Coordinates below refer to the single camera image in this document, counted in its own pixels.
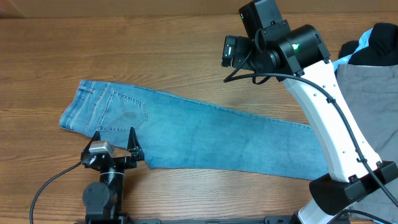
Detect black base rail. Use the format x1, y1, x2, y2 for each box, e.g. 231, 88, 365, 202
74, 215, 299, 224

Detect grey shorts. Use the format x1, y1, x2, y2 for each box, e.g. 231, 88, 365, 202
336, 64, 398, 223

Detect blue denim jeans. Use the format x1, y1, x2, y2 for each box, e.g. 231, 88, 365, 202
59, 80, 327, 180

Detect light blue cloth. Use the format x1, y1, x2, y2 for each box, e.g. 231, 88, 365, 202
333, 29, 376, 73

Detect black garment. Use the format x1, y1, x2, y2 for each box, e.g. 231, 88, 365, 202
338, 22, 398, 67

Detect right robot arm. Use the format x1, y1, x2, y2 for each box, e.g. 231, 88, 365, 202
222, 0, 397, 223

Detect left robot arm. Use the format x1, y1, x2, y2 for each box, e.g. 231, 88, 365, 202
81, 128, 144, 224

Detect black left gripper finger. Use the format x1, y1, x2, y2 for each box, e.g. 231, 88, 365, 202
126, 127, 144, 161
81, 131, 101, 156

